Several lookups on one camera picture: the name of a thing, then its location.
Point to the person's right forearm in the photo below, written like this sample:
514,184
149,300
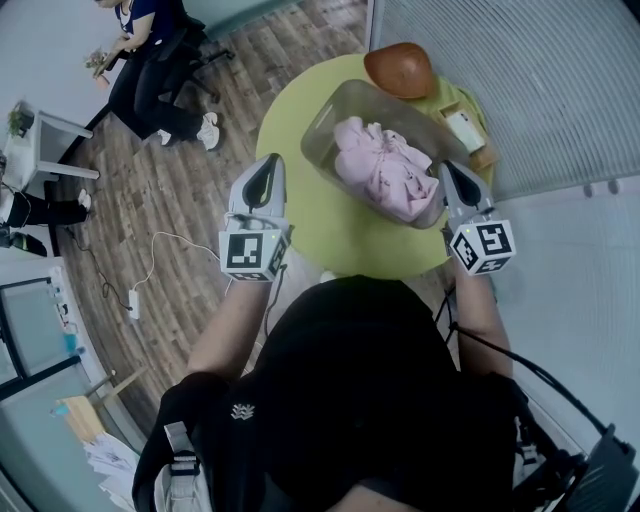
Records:
482,320

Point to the white power strip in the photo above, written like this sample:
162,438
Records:
134,305

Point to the white side table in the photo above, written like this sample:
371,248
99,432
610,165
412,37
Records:
55,150

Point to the black office chair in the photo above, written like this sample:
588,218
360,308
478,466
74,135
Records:
200,60

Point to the round yellow-green table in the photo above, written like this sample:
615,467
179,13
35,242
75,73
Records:
300,215

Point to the person's left forearm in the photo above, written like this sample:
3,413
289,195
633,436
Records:
230,330

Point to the person's black clothed torso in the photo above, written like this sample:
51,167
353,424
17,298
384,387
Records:
360,390

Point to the small white box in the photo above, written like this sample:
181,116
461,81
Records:
465,131

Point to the small green potted plant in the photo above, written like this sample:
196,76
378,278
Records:
20,120

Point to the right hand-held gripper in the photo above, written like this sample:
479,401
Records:
492,245

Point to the curved wooden desk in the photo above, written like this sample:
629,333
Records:
82,415

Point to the small teal object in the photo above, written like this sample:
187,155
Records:
60,410

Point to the clear plastic tub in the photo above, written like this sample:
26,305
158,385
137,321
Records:
325,125

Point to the person's white shoe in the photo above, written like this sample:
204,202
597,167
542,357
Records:
327,276

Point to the wooden tray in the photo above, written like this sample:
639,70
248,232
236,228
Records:
487,160

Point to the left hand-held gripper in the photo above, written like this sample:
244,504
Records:
245,252

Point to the teal bottle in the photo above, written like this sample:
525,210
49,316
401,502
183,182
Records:
71,344

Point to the pink clothes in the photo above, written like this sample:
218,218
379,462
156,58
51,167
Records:
380,165

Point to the pile of white papers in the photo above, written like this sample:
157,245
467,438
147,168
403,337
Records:
110,460

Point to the brown wooden bowl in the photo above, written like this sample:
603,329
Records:
400,70

